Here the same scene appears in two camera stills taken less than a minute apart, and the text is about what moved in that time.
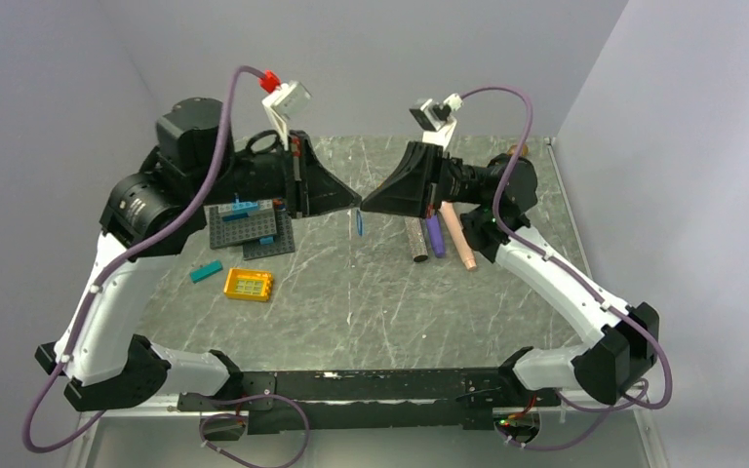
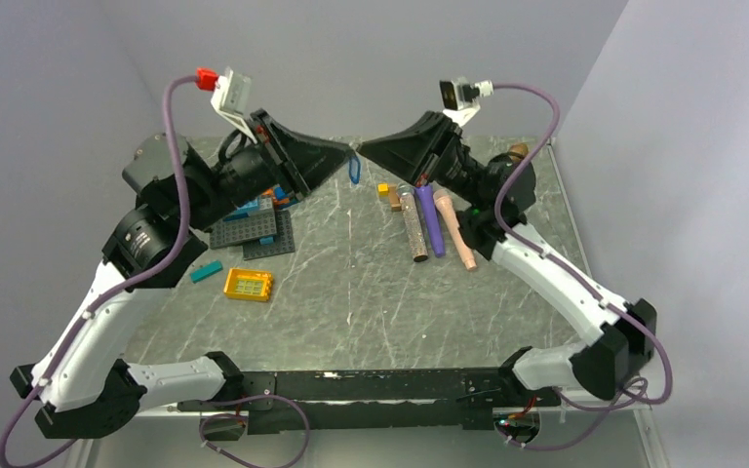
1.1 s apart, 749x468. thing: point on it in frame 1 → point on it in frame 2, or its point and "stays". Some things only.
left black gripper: (309, 187) → (301, 162)
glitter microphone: (417, 239) stays
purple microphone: (434, 228) stays
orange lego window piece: (251, 284) stays
